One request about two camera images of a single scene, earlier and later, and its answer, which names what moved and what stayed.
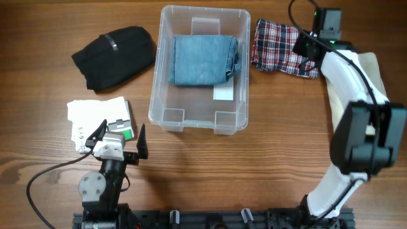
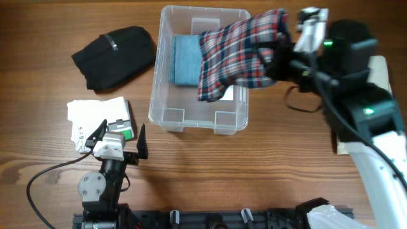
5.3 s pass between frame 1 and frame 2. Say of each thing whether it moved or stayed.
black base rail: stayed
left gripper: stayed
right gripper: moved
